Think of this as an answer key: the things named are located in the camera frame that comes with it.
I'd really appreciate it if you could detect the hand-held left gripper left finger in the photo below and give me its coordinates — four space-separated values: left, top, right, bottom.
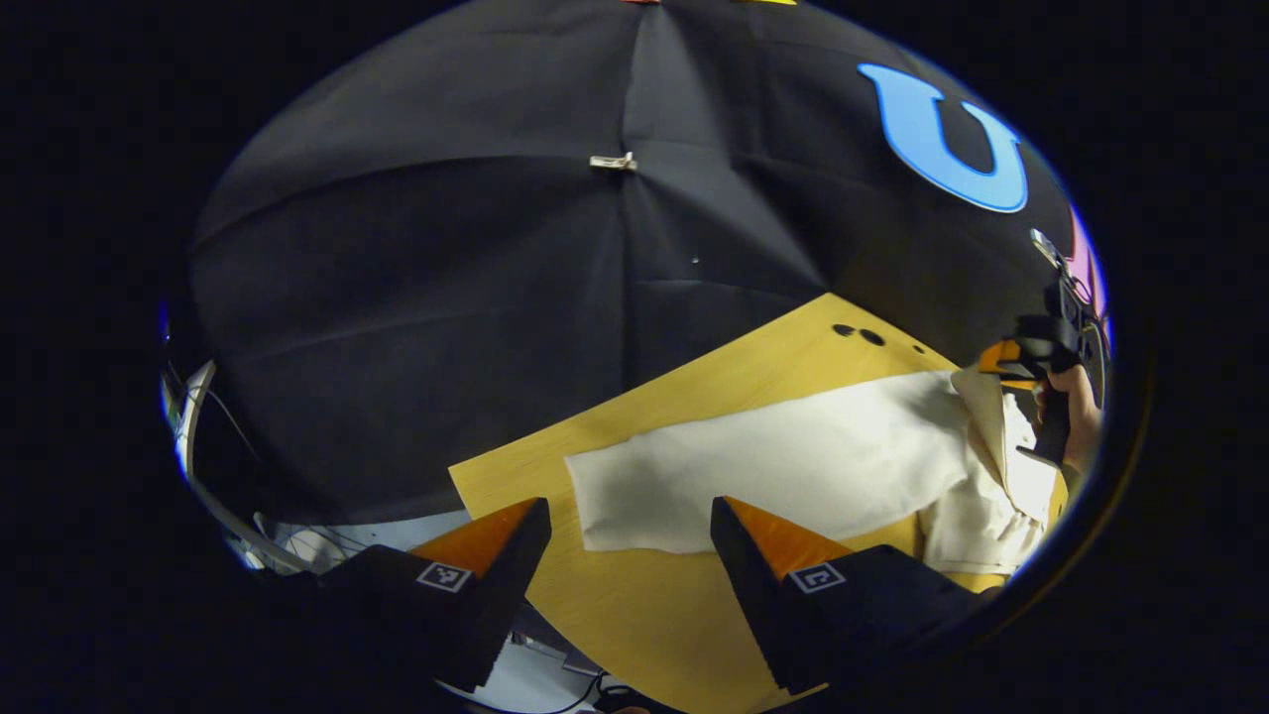
258 498 553 692

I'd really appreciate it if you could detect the black backdrop cloth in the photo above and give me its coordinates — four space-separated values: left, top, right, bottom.
188 0 1103 527

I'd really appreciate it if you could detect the white sweatshirt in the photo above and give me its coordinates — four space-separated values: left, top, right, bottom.
565 367 1070 577

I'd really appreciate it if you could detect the white curved tube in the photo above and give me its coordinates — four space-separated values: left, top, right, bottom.
174 359 313 576

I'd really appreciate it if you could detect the black cable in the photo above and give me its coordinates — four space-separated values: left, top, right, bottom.
516 635 655 714

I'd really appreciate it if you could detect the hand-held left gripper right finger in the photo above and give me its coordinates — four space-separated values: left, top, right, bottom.
710 496 997 695

